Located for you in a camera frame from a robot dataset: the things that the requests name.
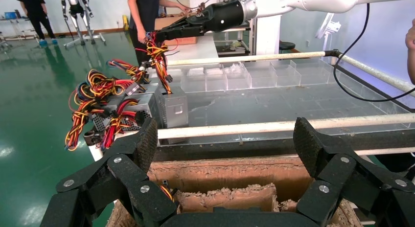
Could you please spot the grey storage shelf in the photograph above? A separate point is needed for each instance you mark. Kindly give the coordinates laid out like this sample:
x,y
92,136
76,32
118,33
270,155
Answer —
x,y
233,49

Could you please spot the black round stool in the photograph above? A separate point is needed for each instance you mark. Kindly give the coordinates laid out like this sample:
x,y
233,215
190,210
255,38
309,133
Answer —
x,y
287,45

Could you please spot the blue crate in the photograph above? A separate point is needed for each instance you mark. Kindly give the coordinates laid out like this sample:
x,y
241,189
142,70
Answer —
x,y
9,15

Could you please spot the white padded pipe rail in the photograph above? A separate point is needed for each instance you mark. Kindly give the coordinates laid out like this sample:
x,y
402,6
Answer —
x,y
243,58
382,77
291,125

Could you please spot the white column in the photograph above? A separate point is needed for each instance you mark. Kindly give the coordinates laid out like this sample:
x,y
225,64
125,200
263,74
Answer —
x,y
267,37

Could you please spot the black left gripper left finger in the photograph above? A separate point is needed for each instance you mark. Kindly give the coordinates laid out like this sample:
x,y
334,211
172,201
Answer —
x,y
103,193

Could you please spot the person in black shirt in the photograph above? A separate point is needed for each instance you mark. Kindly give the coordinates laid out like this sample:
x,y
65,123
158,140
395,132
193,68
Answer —
x,y
142,11

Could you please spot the cardboard box with red print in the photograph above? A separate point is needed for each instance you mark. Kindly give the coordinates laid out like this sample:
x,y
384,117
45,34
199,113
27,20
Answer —
x,y
184,41

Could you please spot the long clear acrylic bin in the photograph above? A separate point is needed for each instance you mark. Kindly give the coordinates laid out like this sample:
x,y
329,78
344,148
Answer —
x,y
373,102

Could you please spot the white side table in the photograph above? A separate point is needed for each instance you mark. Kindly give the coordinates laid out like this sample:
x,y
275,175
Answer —
x,y
19,21

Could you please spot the bare forearm of person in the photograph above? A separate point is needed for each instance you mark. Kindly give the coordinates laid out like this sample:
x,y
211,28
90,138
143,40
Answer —
x,y
411,50

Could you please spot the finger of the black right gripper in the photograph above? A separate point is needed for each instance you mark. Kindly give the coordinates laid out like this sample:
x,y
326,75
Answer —
x,y
181,33
186,22

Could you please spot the person in black walking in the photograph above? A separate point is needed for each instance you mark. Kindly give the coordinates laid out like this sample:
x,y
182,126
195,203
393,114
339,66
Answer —
x,y
34,8

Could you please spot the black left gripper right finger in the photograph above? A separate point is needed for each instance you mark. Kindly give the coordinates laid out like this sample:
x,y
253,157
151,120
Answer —
x,y
350,186

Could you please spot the worn brown cardboard box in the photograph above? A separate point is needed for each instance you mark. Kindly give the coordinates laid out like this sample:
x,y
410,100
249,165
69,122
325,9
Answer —
x,y
259,173

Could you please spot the white standing fan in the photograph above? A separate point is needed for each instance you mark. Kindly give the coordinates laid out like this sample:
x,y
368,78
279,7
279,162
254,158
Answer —
x,y
328,26

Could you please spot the humanoid robot on stand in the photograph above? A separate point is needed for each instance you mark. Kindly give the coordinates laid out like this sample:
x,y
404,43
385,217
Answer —
x,y
77,11

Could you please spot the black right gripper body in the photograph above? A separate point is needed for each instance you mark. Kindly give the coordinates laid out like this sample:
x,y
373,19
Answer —
x,y
220,16

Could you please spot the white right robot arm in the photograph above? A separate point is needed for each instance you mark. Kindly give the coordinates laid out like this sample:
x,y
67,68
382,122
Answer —
x,y
317,2

